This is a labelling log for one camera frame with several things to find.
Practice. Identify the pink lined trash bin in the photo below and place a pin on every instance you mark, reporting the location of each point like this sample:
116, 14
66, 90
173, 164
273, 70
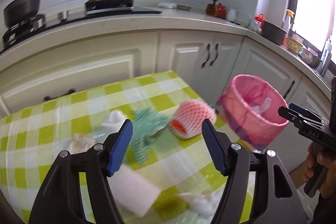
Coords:
250, 107

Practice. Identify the white cup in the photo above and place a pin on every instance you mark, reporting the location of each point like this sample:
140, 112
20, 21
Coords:
231, 15

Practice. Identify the person's right hand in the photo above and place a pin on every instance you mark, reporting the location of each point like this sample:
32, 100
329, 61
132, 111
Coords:
328, 160

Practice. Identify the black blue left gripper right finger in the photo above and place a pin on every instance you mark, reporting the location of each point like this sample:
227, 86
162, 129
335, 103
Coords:
275, 199

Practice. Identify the black gas stove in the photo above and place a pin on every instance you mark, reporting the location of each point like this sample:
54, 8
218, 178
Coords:
39, 24

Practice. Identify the white crumpled paper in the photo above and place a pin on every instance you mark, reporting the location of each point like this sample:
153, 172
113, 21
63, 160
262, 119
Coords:
204, 205

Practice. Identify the green wavy dishcloth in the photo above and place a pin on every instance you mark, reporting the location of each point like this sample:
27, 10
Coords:
146, 124

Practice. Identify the white kitchen cabinets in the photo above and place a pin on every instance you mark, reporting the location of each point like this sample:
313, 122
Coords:
70, 58

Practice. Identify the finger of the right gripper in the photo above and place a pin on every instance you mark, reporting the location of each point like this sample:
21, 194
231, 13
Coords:
297, 119
305, 112

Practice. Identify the black cooking pot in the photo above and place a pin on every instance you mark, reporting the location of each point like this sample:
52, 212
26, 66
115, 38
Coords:
20, 10

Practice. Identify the white foam packing sheet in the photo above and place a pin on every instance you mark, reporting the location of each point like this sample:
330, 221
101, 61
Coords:
133, 192

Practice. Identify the green white checkered tablecloth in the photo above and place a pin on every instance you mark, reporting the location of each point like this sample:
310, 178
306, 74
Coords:
32, 138

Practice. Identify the black stove burner grate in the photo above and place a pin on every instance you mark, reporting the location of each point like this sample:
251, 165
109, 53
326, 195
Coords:
99, 6

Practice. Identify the white crumpled tissue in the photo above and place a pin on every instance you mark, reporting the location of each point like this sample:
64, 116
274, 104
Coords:
114, 121

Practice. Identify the yellow woven basket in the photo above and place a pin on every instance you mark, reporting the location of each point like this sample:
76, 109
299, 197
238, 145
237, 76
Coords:
293, 45

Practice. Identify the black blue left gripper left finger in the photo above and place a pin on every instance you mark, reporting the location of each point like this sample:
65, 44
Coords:
59, 199

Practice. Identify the black cabinet handle left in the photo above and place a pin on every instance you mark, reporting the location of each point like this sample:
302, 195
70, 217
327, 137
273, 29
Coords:
208, 47

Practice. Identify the red fruit in foam net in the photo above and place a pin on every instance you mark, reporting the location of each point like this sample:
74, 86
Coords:
187, 120

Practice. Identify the black drawer handle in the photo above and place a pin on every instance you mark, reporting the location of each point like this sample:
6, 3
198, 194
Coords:
68, 92

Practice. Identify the yellow sponge with tissue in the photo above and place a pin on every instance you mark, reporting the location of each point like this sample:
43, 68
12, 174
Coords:
81, 143

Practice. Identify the red small container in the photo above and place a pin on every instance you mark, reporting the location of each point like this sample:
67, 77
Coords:
260, 18

